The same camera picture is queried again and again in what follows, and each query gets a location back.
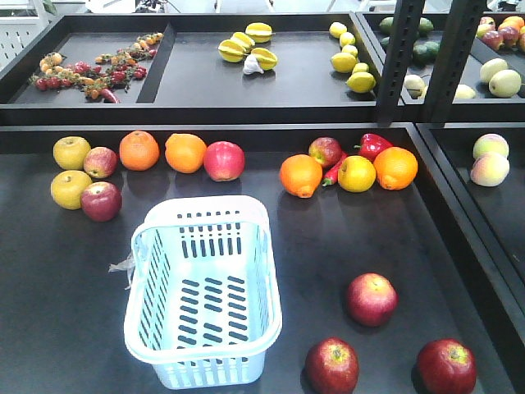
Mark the light blue plastic basket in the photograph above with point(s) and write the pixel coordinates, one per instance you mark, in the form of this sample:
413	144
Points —
204	305

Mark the dark red apple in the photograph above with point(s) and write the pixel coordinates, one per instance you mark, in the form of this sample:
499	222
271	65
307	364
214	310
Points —
101	201
371	300
332	366
326	151
447	366

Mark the black wooden fruit display stand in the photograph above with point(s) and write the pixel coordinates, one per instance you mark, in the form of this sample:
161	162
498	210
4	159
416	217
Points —
62	312

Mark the orange with navel left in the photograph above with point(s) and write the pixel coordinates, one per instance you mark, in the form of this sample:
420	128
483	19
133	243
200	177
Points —
301	175

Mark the red apple beside oranges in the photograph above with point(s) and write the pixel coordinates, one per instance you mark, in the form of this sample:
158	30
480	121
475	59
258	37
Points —
224	161

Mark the red chili pepper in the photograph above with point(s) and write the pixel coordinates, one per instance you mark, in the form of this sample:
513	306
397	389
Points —
331	176

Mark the dark red apple behind oranges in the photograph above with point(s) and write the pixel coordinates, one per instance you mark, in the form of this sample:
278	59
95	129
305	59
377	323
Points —
326	151

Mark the yellow round fruit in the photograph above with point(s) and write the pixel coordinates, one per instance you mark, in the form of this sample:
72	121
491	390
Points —
356	174

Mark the red bell pepper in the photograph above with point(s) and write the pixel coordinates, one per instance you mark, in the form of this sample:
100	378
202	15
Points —
370	145

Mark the orange far left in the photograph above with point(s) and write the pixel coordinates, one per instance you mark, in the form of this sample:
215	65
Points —
139	151

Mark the white garlic bulb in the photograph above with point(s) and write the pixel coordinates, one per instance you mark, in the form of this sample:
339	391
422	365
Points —
251	66

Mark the orange right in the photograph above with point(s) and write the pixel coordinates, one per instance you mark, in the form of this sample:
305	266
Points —
396	168

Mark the yellow starfruit back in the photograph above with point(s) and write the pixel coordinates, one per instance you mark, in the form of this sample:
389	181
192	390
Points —
259	32

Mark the small pink apple left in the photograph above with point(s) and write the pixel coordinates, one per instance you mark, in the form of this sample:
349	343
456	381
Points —
100	162

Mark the yellow apple front left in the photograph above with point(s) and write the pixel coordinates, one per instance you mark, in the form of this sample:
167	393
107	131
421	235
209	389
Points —
67	187

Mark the yellow apple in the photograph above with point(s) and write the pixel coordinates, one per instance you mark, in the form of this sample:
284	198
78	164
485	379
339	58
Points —
67	187
69	152

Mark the cherry tomato vine cluster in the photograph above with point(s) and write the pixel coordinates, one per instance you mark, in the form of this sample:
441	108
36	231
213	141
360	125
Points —
100	80

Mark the yellow apple back left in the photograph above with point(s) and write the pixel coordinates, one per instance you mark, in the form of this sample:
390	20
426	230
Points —
69	152

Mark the pale peach front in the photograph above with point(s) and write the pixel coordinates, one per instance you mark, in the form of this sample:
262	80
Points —
490	169

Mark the pale peach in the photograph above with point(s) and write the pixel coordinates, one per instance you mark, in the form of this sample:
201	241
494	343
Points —
490	142
490	169

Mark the pale peach back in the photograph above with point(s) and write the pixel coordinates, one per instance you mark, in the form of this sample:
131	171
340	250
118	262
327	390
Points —
490	142

